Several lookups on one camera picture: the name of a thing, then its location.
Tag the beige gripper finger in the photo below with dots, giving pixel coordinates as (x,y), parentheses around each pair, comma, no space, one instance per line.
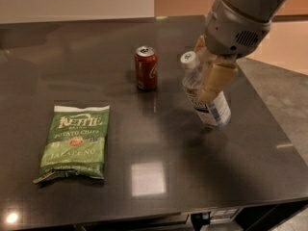
(199,44)
(217,73)

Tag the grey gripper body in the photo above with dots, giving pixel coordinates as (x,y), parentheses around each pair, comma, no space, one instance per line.
(231,36)

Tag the clear plastic water bottle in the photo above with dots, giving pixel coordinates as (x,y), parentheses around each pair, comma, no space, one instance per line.
(211,107)

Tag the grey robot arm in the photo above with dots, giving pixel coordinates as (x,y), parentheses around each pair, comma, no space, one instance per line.
(261,10)

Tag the red soda can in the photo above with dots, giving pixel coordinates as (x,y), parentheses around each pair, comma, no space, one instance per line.
(146,68)

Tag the white label under table edge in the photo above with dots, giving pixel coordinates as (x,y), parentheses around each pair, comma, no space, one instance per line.
(224,214)

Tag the green potato chip bag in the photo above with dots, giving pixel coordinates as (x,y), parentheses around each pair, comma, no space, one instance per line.
(76,144)

